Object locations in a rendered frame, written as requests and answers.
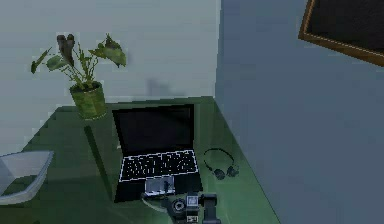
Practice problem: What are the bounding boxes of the brown framed dark picture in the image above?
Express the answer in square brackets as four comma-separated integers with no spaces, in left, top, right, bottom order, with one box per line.
[297,0,384,68]

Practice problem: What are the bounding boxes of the black open laptop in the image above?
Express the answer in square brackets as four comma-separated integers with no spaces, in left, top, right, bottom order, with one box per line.
[111,103,204,204]

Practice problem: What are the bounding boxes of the black headphones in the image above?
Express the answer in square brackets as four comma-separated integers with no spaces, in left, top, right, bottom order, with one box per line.
[203,147,240,181]

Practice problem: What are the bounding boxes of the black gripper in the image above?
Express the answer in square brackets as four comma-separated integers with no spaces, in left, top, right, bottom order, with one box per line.
[140,192,188,224]

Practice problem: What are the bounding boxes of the green table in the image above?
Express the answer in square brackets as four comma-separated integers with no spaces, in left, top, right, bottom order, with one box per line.
[0,95,283,224]

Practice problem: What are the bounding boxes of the green potted house plant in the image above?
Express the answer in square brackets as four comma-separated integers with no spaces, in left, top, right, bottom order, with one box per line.
[30,33,128,121]

